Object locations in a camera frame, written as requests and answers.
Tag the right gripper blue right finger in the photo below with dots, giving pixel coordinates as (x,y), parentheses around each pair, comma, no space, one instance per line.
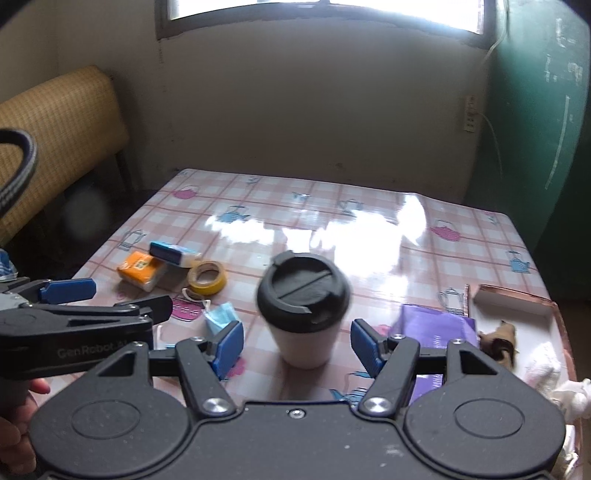
(370,346)

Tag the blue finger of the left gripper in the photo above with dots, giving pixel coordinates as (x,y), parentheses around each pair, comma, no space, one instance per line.
(67,291)

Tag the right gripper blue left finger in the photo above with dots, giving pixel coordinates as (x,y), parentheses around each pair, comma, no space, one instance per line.
(225,348)

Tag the blue face mask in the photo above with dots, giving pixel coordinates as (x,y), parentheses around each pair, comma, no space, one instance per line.
(193,316)

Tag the yellow tape roll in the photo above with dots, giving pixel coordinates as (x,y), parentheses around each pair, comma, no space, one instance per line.
(207,278)

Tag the blue tissue pack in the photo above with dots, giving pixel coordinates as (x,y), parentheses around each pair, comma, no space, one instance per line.
(173,254)

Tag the person's left hand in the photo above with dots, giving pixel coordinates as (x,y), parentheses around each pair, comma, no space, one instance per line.
(17,453)

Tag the purple plastic package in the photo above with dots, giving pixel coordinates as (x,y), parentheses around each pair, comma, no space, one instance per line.
(433,328)

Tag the white cup with black lid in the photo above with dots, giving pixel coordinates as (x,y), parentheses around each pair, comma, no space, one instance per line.
(303,298)

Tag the orange tissue pack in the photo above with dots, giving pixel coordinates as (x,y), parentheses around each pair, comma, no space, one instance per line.
(142,270)

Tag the pink checked teapot tablecloth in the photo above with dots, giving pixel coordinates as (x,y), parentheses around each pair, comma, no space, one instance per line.
(395,248)

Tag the brown doll in pink dress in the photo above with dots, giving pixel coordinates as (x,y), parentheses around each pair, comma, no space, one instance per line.
(500,344)

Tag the shallow cardboard box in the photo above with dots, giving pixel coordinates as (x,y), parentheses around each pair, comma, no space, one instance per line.
(537,320)

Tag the wicker chair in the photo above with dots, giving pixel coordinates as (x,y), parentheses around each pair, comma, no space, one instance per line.
(76,123)

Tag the green cabinet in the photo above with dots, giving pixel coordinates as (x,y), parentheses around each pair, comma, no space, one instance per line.
(533,160)

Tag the white wall socket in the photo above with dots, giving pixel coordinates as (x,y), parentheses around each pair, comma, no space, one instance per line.
(470,114)

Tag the window with dark frame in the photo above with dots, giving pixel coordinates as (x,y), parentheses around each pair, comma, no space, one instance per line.
(479,24)

